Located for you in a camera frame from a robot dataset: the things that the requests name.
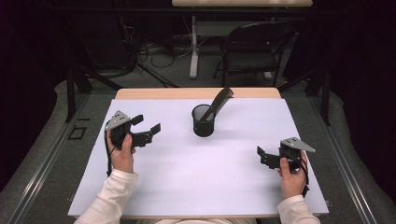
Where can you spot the person's left hand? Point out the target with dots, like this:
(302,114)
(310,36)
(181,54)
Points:
(123,157)

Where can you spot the black mesh cup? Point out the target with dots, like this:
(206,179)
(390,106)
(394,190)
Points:
(204,129)

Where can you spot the white-legged desk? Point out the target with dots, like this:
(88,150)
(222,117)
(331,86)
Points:
(194,56)

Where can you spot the black comb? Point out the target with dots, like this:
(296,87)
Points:
(218,104)

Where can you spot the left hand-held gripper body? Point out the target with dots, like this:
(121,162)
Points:
(118,119)

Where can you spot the white foam board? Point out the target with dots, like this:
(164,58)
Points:
(202,174)

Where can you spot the light wooden table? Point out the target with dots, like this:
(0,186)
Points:
(149,93)

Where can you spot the black metal stand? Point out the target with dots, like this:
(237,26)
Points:
(326,99)
(70,93)

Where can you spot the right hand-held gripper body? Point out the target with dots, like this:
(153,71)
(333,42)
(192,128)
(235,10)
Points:
(295,144)

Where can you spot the person's right hand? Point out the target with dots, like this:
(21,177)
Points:
(292,183)

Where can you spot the black folding chair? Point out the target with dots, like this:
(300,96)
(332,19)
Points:
(252,62)

